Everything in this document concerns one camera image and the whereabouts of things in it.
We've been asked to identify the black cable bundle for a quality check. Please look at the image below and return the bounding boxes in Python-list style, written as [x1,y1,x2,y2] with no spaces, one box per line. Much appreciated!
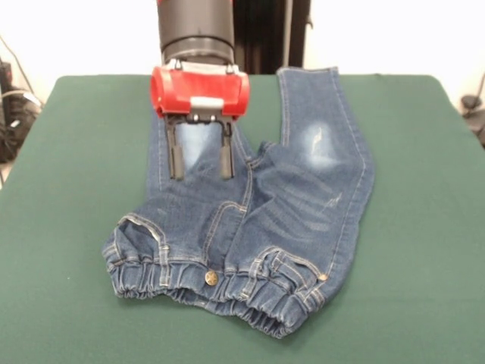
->
[0,58,43,165]

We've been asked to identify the blue denim jeans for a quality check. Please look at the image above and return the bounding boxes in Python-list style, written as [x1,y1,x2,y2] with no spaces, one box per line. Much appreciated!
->
[100,67,378,338]

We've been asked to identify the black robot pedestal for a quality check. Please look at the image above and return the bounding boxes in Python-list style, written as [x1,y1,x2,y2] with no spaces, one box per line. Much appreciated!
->
[230,0,314,75]

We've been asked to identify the dark green tablecloth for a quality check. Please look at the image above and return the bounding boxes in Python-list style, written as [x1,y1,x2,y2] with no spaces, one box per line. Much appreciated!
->
[0,74,485,364]

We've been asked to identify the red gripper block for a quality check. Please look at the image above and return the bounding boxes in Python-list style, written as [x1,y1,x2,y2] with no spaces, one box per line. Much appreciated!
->
[150,58,251,181]

